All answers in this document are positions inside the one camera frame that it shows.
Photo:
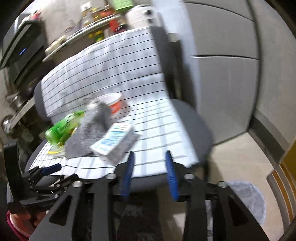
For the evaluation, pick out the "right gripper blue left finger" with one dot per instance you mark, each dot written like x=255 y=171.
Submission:
x=127 y=177

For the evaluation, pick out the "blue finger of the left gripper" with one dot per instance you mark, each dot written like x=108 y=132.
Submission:
x=46 y=171

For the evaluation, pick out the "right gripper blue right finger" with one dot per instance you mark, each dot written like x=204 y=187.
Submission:
x=172 y=176

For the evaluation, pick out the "blue white milk carton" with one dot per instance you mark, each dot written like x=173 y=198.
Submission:
x=115 y=143

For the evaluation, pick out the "green tea plastic bottle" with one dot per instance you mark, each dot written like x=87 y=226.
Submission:
x=62 y=130

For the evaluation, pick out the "grey rag cloth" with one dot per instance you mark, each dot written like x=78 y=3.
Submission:
x=92 y=128

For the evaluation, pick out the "clear plastic wrapper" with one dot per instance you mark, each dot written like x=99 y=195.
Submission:
x=93 y=104

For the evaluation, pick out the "white kitchen appliance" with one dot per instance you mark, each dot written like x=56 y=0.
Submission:
x=142 y=15

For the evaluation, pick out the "person left hand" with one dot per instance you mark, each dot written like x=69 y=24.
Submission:
x=21 y=221

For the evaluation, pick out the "clear plastic tray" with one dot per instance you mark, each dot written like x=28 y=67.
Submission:
x=56 y=152

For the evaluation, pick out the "steel counter shelf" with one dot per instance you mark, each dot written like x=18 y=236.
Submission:
x=21 y=113

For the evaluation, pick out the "orange white paper bowl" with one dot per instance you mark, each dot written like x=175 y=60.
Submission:
x=112 y=100

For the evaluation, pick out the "grey office chair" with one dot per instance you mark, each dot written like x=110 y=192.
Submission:
x=189 y=125

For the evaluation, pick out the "grey floor mop head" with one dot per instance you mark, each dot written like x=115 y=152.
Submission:
x=250 y=195

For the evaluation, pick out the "striped wooden box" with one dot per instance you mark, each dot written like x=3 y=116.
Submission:
x=282 y=183

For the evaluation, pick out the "white black grid cloth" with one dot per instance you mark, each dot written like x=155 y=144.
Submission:
x=120 y=76

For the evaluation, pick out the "black range hood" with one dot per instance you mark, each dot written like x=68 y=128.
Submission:
x=25 y=51

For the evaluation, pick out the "grey white refrigerator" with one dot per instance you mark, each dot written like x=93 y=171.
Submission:
x=240 y=60

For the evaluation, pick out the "red label oil bottle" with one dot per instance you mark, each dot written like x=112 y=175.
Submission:
x=116 y=27

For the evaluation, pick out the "metal wall shelf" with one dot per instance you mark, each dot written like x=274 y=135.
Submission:
x=83 y=32

